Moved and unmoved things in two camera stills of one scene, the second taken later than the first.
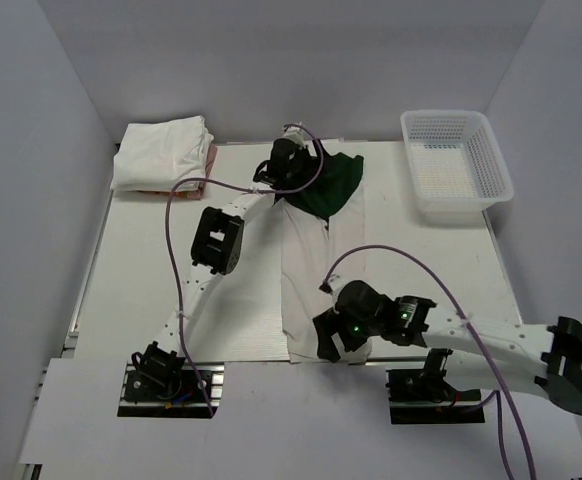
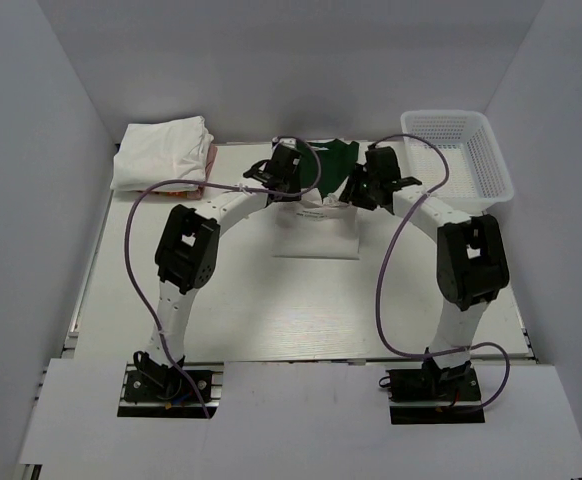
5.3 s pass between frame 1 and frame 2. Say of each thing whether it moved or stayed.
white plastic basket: stayed
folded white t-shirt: stayed
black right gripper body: moved
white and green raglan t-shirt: moved
